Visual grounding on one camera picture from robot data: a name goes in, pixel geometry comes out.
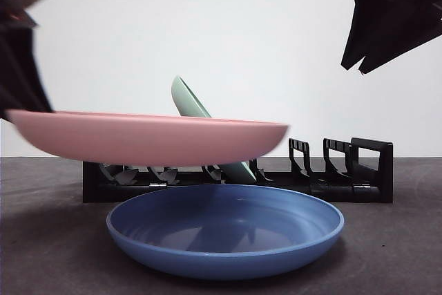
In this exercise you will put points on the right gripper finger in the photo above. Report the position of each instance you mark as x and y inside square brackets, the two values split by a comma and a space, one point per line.
[369, 22]
[407, 39]

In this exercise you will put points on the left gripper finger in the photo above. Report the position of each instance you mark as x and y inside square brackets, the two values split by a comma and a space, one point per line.
[20, 74]

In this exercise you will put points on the pink plate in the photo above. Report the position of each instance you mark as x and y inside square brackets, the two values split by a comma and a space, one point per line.
[138, 139]

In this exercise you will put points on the green plate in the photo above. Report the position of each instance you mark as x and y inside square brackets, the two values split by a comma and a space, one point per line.
[186, 101]

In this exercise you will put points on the blue plate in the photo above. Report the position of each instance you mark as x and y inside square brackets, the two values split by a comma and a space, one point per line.
[224, 260]

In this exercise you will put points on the black dish rack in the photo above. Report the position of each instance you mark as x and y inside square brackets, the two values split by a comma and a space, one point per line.
[380, 170]

